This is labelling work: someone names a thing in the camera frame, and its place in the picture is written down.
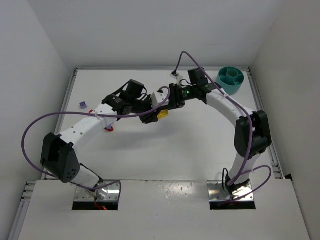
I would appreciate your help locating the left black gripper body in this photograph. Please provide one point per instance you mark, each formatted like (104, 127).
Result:
(145, 114)

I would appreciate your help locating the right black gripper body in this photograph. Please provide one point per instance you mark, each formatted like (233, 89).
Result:
(172, 102)

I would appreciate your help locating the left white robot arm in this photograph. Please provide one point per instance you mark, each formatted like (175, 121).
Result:
(59, 151)

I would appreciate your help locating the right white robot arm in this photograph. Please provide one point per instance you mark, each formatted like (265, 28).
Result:
(252, 131)

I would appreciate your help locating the red round lego plate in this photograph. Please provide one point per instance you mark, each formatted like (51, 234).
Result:
(109, 129)

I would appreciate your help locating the teal divided round container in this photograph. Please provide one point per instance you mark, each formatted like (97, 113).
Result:
(230, 79)

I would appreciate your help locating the small purple lego brick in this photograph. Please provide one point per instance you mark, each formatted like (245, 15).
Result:
(83, 105)

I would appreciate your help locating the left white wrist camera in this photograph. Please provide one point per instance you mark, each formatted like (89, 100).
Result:
(157, 98)

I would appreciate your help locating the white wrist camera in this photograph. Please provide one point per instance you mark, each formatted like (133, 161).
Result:
(157, 98)
(177, 77)

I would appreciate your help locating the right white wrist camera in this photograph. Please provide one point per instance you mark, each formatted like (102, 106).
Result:
(177, 77)

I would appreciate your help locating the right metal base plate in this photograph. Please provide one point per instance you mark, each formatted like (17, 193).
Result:
(217, 194)

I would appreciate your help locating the metal base plate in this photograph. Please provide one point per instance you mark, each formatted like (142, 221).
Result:
(108, 194)
(217, 194)

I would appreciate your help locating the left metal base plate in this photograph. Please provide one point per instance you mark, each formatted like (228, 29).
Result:
(108, 194)

